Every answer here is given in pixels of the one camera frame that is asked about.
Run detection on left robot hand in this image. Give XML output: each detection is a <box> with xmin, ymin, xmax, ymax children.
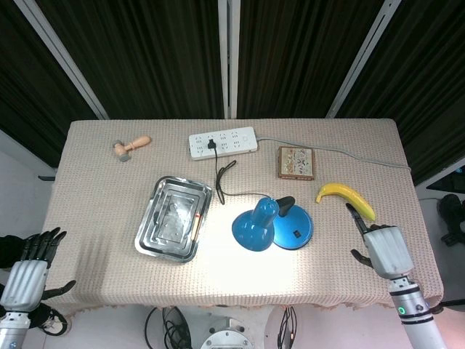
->
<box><xmin>0</xmin><ymin>227</ymin><xmax>77</xmax><ymax>313</ymax></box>

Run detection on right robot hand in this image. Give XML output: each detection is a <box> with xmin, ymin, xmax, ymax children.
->
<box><xmin>345</xmin><ymin>202</ymin><xmax>414</xmax><ymax>280</ymax></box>

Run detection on blue desk lamp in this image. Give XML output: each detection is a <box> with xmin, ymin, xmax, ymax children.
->
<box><xmin>231</xmin><ymin>196</ymin><xmax>314</xmax><ymax>252</ymax></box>

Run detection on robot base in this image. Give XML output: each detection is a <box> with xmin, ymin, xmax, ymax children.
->
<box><xmin>200</xmin><ymin>316</ymin><xmax>256</xmax><ymax>349</ymax></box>

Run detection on yellow banana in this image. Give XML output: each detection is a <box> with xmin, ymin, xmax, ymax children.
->
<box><xmin>315</xmin><ymin>182</ymin><xmax>377</xmax><ymax>222</ymax></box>

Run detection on black shoe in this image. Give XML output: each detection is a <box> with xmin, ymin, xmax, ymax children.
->
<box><xmin>437</xmin><ymin>193</ymin><xmax>465</xmax><ymax>248</ymax></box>

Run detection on beige woven tablecloth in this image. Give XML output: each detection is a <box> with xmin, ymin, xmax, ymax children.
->
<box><xmin>40</xmin><ymin>117</ymin><xmax>445</xmax><ymax>318</ymax></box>

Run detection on patterned square box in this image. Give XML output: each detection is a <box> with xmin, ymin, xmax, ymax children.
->
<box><xmin>278</xmin><ymin>145</ymin><xmax>315</xmax><ymax>181</ymax></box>

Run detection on stainless steel tray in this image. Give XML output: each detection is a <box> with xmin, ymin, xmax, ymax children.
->
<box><xmin>134</xmin><ymin>175</ymin><xmax>214</xmax><ymax>264</ymax></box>

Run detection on wooden meat mallet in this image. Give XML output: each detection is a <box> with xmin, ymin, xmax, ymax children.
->
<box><xmin>112</xmin><ymin>135</ymin><xmax>152</xmax><ymax>163</ymax></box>

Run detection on white power strip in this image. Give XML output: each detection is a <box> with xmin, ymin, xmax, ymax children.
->
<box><xmin>187</xmin><ymin>126</ymin><xmax>259</xmax><ymax>161</ymax></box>

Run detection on grey power strip cable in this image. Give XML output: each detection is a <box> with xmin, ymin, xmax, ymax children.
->
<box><xmin>256</xmin><ymin>136</ymin><xmax>412</xmax><ymax>170</ymax></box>

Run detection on black cables under table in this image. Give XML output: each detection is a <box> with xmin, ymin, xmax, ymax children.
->
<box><xmin>144</xmin><ymin>306</ymin><xmax>199</xmax><ymax>349</ymax></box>

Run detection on black power cord with plug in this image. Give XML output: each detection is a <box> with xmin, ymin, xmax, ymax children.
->
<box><xmin>207</xmin><ymin>140</ymin><xmax>272</xmax><ymax>205</ymax></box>

